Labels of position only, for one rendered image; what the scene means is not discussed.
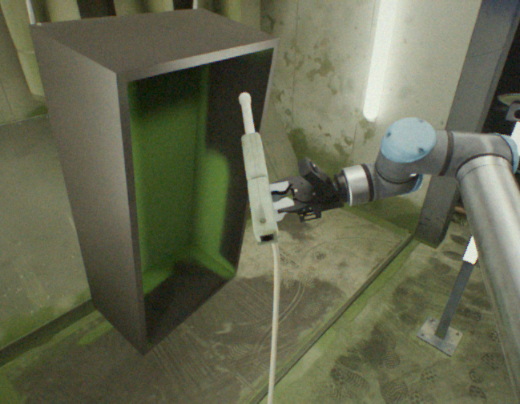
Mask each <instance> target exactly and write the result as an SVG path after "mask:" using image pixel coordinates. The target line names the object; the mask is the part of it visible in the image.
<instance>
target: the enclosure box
mask: <svg viewBox="0 0 520 404"><path fill-rule="evenodd" d="M41 24H42V25H41V26H38V25H37V23H35V24H29V29H30V36H31V39H32V43H33V46H34V52H35V56H36V60H37V64H38V70H39V74H40V77H41V81H42V87H43V91H44V95H45V98H46V105H47V108H48V112H49V116H50V121H51V126H52V129H53V132H54V139H55V142H56V147H57V150H58V157H59V160H60V164H61V168H62V173H63V178H64V181H65V185H66V188H67V195H68V198H69V202H70V206H71V212H72V216H73V219H74V223H75V229H76V233H77V237H78V240H79V247H80V250H81V254H82V258H83V263H84V268H85V271H86V275H87V281H88V285H89V289H90V292H91V299H92V302H93V306H94V307H95V308H96V309H97V310H98V311H99V312H100V313H101V314H102V315H103V316H104V317H105V318H106V319H107V320H108V321H109V322H110V323H111V324H112V325H113V326H114V327H115V328H116V329H117V330H118V331H119V332H120V333H121V334H122V335H123V336H124V337H125V338H126V339H127V340H128V341H129V342H130V343H131V344H132V345H133V346H134V347H135V348H136V349H137V350H138V351H139V352H140V354H141V355H142V356H144V355H145V354H147V353H148V352H149V351H150V350H151V349H153V348H154V347H155V346H156V345H157V344H159V343H160V342H161V341H162V340H163V339H164V338H165V337H166V336H167V335H168V334H169V333H171V332H172V331H173V330H174V329H176V328H177V327H178V326H179V325H180V324H181V323H183V322H184V321H185V320H186V319H187V318H189V317H190V316H191V315H192V314H193V313H194V312H195V311H196V310H197V309H198V308H200V307H201V306H202V305H203V304H204V303H205V302H207V301H208V300H209V299H210V298H211V297H213V296H214V295H215V294H216V293H217V292H219V291H220V290H221V289H222V288H223V287H224V286H225V285H226V284H227V283H228V282H229V281H231V280H232V279H233V278H234V277H235V276H236V275H237V270H238V266H239V261H240V253H241V249H242V244H243V239H244V231H245V227H246V222H247V218H248V210H249V205H250V199H249V194H248V180H247V176H246V170H245V164H244V153H243V146H242V140H241V139H242V136H243V135H246V132H245V127H244V117H243V111H242V106H241V104H240V99H239V97H240V95H241V94H242V93H248V94H249V95H250V99H251V102H250V107H251V112H252V120H253V125H254V130H255V132H258V133H259V135H260V138H261V139H262V135H263V131H264V123H265V118H266V114H267V109H268V101H269V96H270V92H271V87H272V79H273V75H274V70H275V65H276V57H277V53H278V48H279V44H280V38H278V37H276V36H274V35H271V34H268V33H266V32H263V31H261V30H257V29H256V28H253V27H250V26H247V25H244V24H243V23H240V22H237V21H234V20H232V19H230V18H226V17H224V16H222V15H219V14H216V13H213V12H211V11H209V10H205V9H203V8H198V9H190V10H173V11H164V12H155V13H146V14H130V15H121V16H112V17H104V18H87V19H78V20H70V21H61V22H44V23H41Z"/></svg>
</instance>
